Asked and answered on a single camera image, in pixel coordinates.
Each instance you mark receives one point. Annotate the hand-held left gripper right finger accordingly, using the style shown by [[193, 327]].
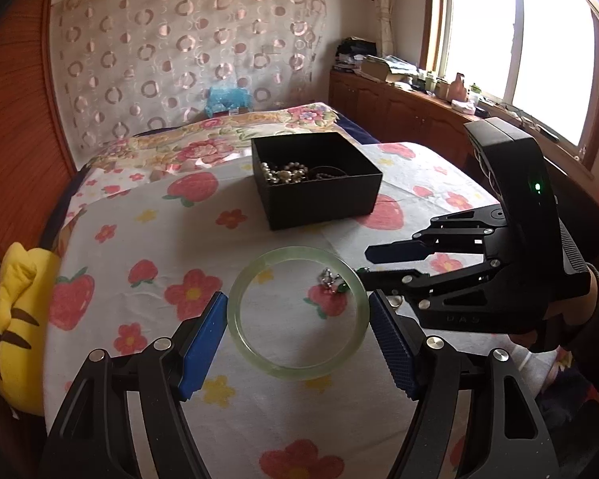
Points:
[[394, 344]]

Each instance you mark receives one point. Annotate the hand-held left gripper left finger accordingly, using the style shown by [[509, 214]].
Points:
[[202, 347]]

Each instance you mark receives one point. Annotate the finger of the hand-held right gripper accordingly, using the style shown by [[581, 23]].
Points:
[[389, 282], [399, 252]]

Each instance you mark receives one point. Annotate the green jade bangle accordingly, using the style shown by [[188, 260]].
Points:
[[234, 314]]

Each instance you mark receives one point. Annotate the black box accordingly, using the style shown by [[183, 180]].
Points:
[[319, 204]]

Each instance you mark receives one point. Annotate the person's right hand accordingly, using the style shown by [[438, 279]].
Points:
[[576, 304]]

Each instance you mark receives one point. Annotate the pink bottle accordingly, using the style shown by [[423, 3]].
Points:
[[458, 87]]

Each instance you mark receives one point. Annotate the dark blue bed sheet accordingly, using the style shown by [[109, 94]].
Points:
[[359, 129]]

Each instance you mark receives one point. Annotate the long wooden cabinet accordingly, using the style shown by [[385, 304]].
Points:
[[399, 110]]

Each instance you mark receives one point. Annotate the window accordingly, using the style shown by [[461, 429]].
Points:
[[519, 35]]

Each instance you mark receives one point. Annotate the cardboard box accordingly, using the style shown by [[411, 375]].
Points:
[[384, 70]]

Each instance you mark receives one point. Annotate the yellow plush toy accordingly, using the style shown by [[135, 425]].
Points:
[[22, 319]]

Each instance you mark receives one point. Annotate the floral bed blanket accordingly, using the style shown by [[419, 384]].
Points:
[[194, 144]]

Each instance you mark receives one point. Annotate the pile of dark clothes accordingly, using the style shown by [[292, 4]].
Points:
[[354, 52]]

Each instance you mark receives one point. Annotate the pale window curtain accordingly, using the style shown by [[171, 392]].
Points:
[[382, 5]]

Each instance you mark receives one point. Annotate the blue plastic bag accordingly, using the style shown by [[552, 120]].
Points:
[[227, 100]]

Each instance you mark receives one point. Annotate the brown wooden wardrobe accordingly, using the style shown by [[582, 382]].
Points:
[[15, 110]]

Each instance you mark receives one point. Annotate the circle patterned wall curtain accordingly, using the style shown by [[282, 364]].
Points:
[[179, 50]]

